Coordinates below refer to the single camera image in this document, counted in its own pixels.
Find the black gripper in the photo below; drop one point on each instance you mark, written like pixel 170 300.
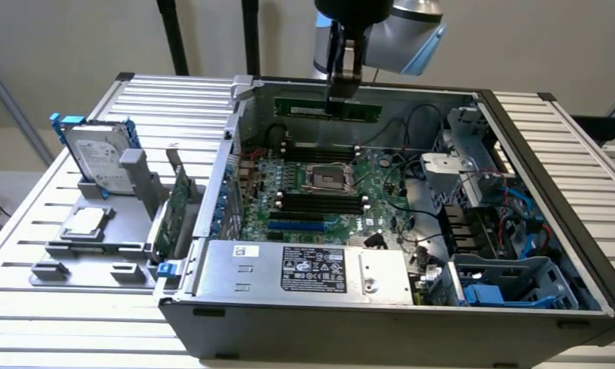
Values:
pixel 345 86

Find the green RAM stick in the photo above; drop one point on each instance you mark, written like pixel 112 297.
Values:
pixel 363 111

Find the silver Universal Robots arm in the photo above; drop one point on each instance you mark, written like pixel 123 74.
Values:
pixel 399 38

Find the black RAM slot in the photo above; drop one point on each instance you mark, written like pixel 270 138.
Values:
pixel 318 158
pixel 318 154
pixel 321 194
pixel 321 210
pixel 321 200
pixel 321 205
pixel 318 149

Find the black expansion slot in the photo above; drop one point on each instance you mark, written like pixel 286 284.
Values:
pixel 295 216

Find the long blue expansion slot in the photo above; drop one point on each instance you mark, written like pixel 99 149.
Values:
pixel 295 226

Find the thin black pole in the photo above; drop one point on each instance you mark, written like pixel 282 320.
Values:
pixel 251 38

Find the green motherboard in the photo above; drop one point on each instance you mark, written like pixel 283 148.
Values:
pixel 374 192

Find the metal drive cage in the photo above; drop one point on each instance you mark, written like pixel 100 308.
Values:
pixel 466 153

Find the thick black pole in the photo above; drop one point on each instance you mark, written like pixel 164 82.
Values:
pixel 174 38

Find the blue disk carrier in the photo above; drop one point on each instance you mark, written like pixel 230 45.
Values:
pixel 132 134

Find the green graphics card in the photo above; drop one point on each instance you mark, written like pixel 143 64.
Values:
pixel 176 215

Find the silver hard disk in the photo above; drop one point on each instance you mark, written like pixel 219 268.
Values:
pixel 100 161

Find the grey power supply unit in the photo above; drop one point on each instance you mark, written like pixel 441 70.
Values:
pixel 266 276

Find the grey disk bay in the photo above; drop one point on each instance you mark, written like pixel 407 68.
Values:
pixel 513 273

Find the blue case latch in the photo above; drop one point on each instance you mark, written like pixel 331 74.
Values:
pixel 167 269

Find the blue drive connector block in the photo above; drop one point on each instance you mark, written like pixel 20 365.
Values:
pixel 485 294

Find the silver CPU chip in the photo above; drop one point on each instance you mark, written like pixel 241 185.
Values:
pixel 87 221

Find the open black PC case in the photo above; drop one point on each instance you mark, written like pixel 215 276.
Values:
pixel 390 330

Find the grey parts rack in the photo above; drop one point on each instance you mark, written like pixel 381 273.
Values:
pixel 92 261

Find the CPU socket with metal frame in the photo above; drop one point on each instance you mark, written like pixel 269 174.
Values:
pixel 327 177

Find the black and aluminium bracket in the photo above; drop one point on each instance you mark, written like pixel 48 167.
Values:
pixel 602 128

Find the aluminium frame bar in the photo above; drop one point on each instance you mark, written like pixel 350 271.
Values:
pixel 15 111

